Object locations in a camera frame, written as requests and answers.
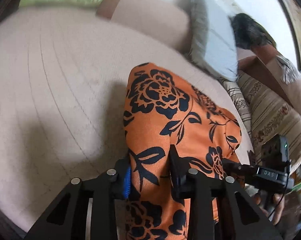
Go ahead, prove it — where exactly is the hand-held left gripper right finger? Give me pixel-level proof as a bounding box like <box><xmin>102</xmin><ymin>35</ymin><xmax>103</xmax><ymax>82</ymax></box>
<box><xmin>168</xmin><ymin>144</ymin><xmax>284</xmax><ymax>240</ymax></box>

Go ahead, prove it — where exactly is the striped beige blanket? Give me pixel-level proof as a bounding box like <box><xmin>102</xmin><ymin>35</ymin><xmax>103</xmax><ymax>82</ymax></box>
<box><xmin>217</xmin><ymin>72</ymin><xmax>301</xmax><ymax>177</ymax></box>

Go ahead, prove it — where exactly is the orange floral long-sleeve shirt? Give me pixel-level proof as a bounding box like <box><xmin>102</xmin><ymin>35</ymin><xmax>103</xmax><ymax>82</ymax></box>
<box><xmin>122</xmin><ymin>62</ymin><xmax>243</xmax><ymax>240</ymax></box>

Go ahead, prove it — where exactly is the grey pillow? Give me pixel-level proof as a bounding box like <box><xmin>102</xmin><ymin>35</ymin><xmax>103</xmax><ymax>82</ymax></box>
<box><xmin>175</xmin><ymin>0</ymin><xmax>239</xmax><ymax>82</ymax></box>

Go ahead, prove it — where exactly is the grey shiny cloth patch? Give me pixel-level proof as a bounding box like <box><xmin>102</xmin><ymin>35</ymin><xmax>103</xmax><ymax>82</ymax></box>
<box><xmin>275</xmin><ymin>56</ymin><xmax>301</xmax><ymax>85</ymax></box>

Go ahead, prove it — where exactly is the person's right hand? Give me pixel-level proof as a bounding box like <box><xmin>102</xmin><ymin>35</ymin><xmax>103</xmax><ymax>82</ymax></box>
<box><xmin>254</xmin><ymin>189</ymin><xmax>287</xmax><ymax>227</ymax></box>

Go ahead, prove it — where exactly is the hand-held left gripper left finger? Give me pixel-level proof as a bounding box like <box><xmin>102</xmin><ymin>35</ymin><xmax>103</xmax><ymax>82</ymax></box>
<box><xmin>23</xmin><ymin>157</ymin><xmax>131</xmax><ymax>240</ymax></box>

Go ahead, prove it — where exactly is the brown and beige coat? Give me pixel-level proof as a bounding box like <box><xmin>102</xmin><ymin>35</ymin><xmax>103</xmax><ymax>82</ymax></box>
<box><xmin>237</xmin><ymin>42</ymin><xmax>301</xmax><ymax>122</ymax></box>

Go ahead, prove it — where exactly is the dark fur collar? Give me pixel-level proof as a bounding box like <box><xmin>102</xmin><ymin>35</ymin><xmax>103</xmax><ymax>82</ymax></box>
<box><xmin>228</xmin><ymin>12</ymin><xmax>276</xmax><ymax>50</ymax></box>

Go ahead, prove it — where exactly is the pink and brown bolster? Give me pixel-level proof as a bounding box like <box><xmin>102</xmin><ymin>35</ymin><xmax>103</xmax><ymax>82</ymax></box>
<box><xmin>95</xmin><ymin>0</ymin><xmax>191</xmax><ymax>53</ymax></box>

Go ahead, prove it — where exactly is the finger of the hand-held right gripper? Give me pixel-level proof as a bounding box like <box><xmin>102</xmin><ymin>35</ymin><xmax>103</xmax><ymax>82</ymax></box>
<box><xmin>221</xmin><ymin>158</ymin><xmax>256</xmax><ymax>181</ymax></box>

